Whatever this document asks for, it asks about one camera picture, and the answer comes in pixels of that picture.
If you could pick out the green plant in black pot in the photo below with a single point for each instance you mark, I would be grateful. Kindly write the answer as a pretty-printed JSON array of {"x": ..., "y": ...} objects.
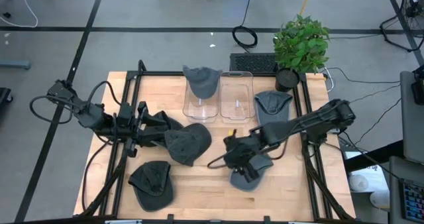
[{"x": 299, "y": 45}]

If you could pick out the black caster base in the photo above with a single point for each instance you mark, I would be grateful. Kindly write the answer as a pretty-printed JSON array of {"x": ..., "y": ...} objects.
[{"x": 5, "y": 94}]

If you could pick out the black aluminium table frame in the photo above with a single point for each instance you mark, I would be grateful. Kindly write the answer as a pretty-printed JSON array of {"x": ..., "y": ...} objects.
[{"x": 116, "y": 197}]

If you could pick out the white paper roll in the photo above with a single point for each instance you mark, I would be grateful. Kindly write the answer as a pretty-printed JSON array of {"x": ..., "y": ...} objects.
[
  {"x": 357, "y": 182},
  {"x": 380, "y": 199}
]

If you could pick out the black floor fan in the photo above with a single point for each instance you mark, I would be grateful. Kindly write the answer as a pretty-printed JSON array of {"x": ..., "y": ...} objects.
[{"x": 414, "y": 2}]

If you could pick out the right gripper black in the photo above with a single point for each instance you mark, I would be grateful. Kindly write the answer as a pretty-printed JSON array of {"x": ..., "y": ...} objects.
[{"x": 243, "y": 149}]

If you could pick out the black box device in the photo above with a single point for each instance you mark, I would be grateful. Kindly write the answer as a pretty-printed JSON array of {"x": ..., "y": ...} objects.
[{"x": 418, "y": 88}]

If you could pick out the computer keyboard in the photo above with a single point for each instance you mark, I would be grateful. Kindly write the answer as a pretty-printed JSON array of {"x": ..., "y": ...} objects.
[{"x": 414, "y": 201}]

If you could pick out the black baseball cap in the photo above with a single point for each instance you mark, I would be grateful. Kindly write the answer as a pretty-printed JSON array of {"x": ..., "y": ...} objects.
[
  {"x": 152, "y": 187},
  {"x": 174, "y": 121}
]

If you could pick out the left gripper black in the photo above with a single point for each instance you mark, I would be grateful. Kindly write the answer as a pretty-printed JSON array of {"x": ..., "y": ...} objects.
[{"x": 130, "y": 121}]

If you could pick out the clear plastic bin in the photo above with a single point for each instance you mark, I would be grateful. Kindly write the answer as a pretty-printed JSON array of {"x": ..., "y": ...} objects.
[
  {"x": 236, "y": 98},
  {"x": 200, "y": 109}
]

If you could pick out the yellow tape tag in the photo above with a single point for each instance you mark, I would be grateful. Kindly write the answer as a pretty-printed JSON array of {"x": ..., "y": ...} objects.
[{"x": 232, "y": 132}]

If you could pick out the faded charcoal baseball cap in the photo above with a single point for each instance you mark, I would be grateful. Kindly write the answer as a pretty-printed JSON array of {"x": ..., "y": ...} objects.
[{"x": 185, "y": 144}]

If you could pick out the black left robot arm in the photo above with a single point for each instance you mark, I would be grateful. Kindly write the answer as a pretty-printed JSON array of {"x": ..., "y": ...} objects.
[{"x": 89, "y": 114}]

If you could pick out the white printed cardboard box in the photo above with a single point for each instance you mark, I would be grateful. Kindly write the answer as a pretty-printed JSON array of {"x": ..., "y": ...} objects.
[{"x": 371, "y": 175}]

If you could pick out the grey baseball cap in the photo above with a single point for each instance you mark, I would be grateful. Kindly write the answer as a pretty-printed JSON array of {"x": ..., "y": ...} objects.
[
  {"x": 240, "y": 185},
  {"x": 202, "y": 81},
  {"x": 273, "y": 109}
]

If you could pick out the black floor beam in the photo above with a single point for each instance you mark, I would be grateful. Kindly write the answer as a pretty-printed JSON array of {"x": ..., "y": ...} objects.
[{"x": 374, "y": 156}]

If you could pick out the grey desk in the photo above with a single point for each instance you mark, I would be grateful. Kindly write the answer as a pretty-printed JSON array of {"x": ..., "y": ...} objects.
[
  {"x": 412, "y": 134},
  {"x": 395, "y": 191}
]

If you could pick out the black perforated floor mat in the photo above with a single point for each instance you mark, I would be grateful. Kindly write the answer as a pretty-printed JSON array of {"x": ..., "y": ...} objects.
[{"x": 251, "y": 62}]

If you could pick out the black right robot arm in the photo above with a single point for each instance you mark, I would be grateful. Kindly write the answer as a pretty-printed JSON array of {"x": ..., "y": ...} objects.
[{"x": 308, "y": 121}]

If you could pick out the grey table foot bar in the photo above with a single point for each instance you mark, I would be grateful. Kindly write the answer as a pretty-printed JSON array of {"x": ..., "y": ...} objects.
[{"x": 15, "y": 64}]

